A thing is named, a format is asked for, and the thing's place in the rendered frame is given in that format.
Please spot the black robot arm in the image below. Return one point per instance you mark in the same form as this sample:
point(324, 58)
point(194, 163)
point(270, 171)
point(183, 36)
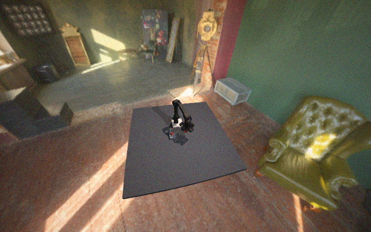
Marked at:
point(186, 115)

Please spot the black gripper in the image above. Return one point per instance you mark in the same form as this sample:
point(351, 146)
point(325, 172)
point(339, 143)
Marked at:
point(188, 128)

